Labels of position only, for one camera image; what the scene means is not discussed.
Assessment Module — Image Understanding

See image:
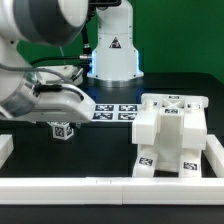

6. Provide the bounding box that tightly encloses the black cable bundle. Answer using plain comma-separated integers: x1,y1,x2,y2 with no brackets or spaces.
29,55,93,68

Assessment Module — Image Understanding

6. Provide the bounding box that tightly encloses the small white tagged cube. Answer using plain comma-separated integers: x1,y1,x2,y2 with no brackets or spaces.
49,122,74,140

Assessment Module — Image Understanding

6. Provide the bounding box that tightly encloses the white right fence bar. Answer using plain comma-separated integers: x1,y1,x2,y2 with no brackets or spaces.
204,134,224,178

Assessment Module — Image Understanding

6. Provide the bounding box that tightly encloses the white fence bar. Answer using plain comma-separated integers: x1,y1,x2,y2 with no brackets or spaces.
0,134,14,168
204,134,224,178
0,178,224,205

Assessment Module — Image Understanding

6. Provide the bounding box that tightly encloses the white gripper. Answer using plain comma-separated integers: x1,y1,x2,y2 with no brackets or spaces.
31,84,96,123

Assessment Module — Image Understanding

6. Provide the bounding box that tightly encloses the white marker sheet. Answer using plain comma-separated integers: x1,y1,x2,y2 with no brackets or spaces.
92,104,140,122

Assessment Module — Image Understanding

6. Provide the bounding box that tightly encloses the white front fence bar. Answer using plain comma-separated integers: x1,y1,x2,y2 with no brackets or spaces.
0,178,224,205

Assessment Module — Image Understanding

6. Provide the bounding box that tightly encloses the white left fence bar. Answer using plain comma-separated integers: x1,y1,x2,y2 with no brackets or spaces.
0,134,14,168

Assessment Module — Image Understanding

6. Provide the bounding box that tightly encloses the white chair seat part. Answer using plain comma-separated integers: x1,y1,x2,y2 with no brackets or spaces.
155,95,184,172

